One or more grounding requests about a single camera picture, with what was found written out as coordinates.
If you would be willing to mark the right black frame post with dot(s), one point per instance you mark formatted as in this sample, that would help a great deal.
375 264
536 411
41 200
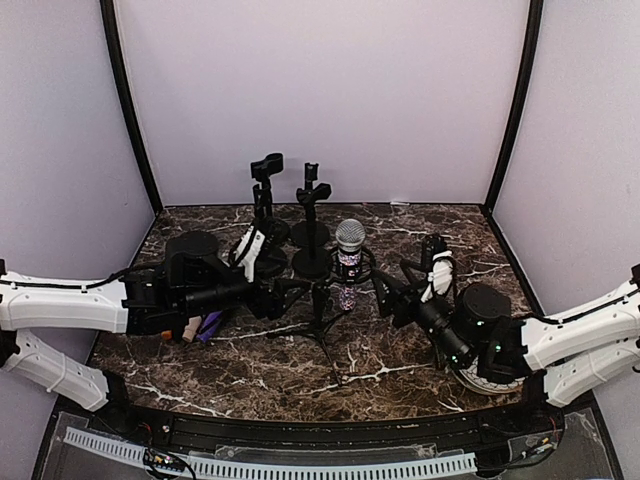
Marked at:
526 64

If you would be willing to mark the beige pink microphone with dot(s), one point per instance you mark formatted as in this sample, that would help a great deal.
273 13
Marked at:
191 329

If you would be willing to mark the black front rail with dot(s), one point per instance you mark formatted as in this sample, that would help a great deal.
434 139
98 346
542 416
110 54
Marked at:
483 429

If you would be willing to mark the glitter silver microphone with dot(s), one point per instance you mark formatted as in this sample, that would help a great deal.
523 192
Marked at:
350 235

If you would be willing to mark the black stand of purple microphone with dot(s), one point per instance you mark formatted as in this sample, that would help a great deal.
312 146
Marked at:
312 262

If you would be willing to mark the white cable duct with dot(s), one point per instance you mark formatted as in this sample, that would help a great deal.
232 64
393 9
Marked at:
195 466

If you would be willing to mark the black frame post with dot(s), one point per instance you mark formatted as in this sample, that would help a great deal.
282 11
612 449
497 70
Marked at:
128 109
526 64

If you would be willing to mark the flower pattern plate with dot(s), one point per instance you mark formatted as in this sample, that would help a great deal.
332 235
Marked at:
470 380

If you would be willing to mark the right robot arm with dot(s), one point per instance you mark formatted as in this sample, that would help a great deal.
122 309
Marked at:
558 357

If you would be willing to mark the left black frame post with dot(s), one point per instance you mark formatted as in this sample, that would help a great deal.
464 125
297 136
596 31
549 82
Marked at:
128 109

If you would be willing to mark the black stand of beige microphone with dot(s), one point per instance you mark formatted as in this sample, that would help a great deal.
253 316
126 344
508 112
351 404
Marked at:
310 227

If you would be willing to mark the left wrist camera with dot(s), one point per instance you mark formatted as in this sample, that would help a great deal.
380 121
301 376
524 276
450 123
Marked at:
247 252

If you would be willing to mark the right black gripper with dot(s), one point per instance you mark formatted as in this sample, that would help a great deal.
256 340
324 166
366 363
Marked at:
399 294

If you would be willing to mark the purple microphone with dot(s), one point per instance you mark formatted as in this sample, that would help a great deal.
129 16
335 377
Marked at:
209 326

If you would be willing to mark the black tripod mic stand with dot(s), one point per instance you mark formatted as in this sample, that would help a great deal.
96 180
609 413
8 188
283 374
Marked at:
326 311

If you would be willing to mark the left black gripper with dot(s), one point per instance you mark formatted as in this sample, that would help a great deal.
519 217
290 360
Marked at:
276 307

